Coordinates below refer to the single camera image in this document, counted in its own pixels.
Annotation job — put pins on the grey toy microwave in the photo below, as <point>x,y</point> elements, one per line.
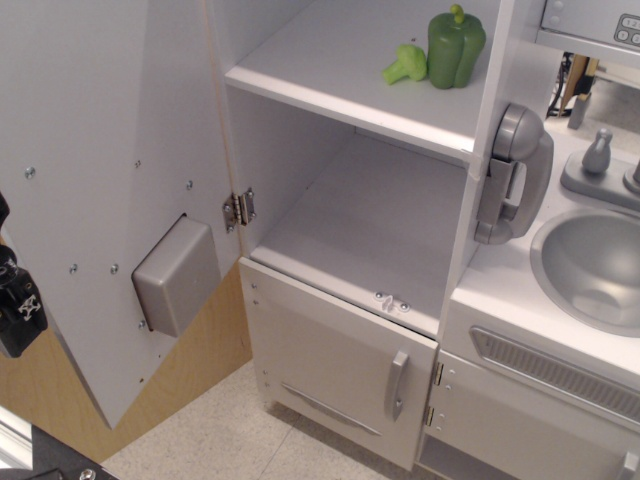
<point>614,23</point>

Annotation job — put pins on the green toy broccoli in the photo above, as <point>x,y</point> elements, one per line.
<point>410,62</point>

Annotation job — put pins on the grey oven vent panel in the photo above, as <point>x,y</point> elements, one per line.
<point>558,374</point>

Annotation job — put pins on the white fridge door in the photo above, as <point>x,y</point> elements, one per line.
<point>110,123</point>

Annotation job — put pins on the white lower freezer door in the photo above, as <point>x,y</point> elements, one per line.
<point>329,361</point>

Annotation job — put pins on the silver door hinge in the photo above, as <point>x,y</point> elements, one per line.
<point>239,210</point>

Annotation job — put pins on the white toy fridge cabinet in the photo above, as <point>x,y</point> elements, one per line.
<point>359,186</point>

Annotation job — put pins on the green toy bell pepper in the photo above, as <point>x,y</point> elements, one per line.
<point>455,41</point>

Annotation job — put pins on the white oven door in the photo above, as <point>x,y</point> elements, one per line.
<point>487,426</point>

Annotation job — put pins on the grey ice dispenser box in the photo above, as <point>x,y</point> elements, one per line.
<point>177,277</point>

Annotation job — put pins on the wooden board panel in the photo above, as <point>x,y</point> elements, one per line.
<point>98,379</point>

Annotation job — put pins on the grey freezer door handle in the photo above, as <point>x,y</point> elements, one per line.
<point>393,403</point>

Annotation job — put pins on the grey toy telephone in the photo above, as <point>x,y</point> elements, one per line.
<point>517,178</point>

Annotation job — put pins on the white magnetic door catch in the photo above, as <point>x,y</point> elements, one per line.
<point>390,304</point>

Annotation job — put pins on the grey toy faucet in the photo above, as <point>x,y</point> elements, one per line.
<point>595,173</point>

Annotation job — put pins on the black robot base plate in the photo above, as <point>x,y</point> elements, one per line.
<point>28,452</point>

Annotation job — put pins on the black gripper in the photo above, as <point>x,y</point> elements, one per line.
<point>23,316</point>

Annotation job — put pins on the grey toy sink basin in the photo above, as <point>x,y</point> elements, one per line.
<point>587,262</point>

